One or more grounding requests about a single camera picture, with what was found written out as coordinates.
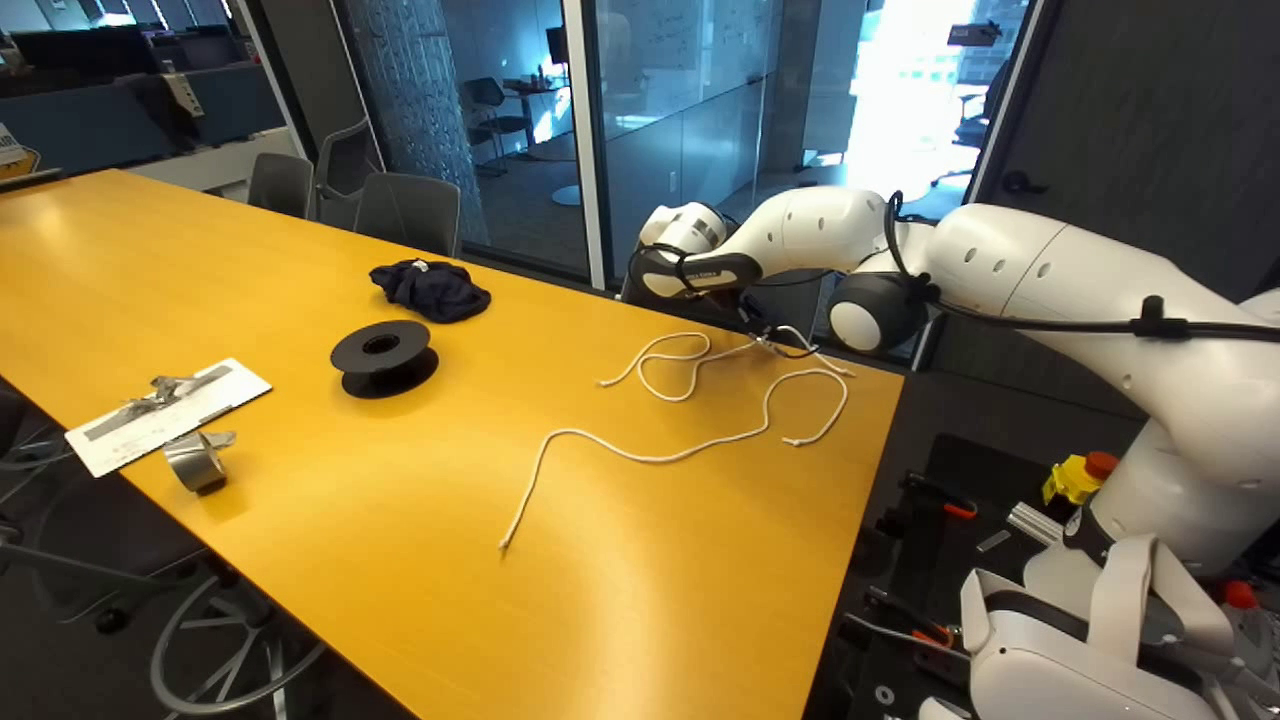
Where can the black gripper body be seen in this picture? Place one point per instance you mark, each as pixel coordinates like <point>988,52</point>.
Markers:
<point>760,327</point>

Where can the metal table clamp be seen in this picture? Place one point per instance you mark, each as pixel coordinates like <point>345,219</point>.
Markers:
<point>197,463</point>

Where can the grey chair far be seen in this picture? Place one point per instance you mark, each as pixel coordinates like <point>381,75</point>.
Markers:
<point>283,185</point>

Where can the yellow red emergency button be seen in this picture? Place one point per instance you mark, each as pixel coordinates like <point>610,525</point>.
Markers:
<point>1079,476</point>

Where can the grey chair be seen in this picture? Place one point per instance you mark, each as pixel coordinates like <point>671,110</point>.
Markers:
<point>409,211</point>
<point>283,185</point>

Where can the white flat board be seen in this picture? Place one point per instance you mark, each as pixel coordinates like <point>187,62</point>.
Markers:
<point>170,409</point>

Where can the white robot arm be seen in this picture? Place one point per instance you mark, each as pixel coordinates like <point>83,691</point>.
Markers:
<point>1206,370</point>

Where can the black spool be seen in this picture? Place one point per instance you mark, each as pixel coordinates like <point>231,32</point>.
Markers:
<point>385,357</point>

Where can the grey chair middle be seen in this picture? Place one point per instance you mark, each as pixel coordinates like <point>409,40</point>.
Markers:
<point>409,211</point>

